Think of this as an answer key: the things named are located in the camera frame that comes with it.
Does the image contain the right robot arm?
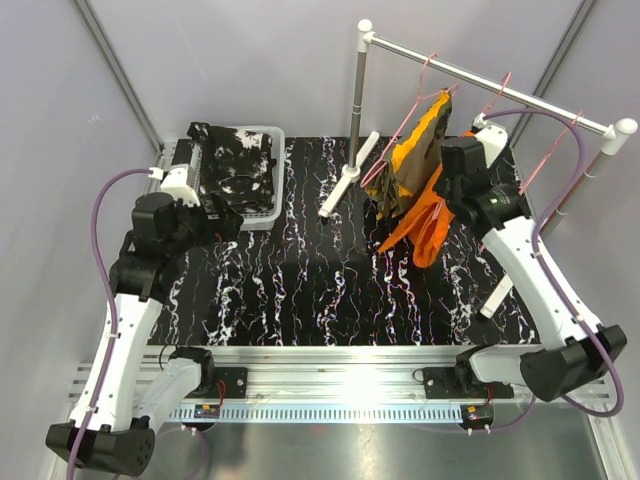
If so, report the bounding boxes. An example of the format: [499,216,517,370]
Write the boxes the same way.
[435,136,627,402]

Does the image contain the black marble pattern mat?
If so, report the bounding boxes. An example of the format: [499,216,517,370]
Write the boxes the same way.
[150,137,539,346]

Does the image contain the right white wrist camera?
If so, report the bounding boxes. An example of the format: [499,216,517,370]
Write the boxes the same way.
[472,113,508,168]

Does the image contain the white plastic laundry basket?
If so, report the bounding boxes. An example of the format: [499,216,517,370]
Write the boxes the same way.
[172,122,285,231]

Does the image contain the aluminium rail frame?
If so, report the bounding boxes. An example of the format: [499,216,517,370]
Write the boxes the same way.
[69,344,616,426]

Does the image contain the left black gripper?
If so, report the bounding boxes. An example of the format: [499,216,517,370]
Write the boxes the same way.
[165,190,243,258]

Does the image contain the silver clothes rack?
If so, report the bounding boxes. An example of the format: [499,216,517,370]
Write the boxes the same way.
[318,19,638,218]

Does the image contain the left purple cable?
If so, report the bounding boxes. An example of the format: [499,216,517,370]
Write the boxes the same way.
[64,168,154,480]

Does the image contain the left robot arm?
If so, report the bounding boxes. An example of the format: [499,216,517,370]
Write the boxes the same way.
[45,192,243,478]

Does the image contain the pink hanger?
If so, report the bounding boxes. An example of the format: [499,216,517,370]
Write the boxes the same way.
[359,52,460,189]
[519,110,584,195]
[432,71,512,220]

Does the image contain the black white patterned trousers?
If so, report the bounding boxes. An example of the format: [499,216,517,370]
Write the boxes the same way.
[187,122,276,215]

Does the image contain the purple cable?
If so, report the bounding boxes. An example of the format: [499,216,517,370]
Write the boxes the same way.
[64,168,154,480]
[482,108,626,419]

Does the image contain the camouflage orange trousers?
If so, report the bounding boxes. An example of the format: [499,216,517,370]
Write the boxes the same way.
[361,90,453,219]

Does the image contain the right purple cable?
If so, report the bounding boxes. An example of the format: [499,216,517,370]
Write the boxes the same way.
[482,108,626,419]

